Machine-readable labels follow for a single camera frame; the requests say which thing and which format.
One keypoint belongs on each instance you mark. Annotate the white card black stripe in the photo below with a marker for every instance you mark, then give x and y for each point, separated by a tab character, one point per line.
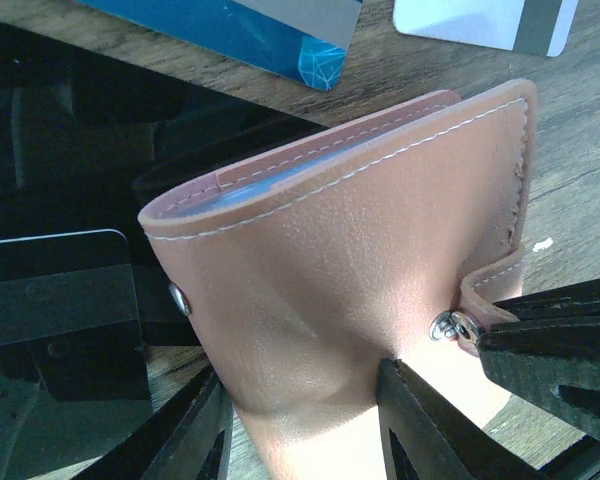
526	27

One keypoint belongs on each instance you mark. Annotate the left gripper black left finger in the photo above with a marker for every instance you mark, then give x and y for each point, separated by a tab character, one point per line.
189	437

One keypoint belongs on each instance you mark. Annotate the black long card box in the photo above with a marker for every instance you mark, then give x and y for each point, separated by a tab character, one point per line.
87	140

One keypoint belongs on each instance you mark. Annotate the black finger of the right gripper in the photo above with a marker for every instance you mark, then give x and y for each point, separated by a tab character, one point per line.
576	300
552	365

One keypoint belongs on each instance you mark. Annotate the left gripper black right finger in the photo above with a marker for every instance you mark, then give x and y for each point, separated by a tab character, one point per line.
425	437

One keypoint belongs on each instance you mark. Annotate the pink leather card holder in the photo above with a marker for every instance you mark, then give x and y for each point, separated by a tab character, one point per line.
302	268

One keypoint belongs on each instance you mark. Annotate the black cards centre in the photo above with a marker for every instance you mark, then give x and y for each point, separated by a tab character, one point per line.
73	379

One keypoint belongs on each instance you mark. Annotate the blue striped card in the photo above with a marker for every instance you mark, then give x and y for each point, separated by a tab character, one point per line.
305	41

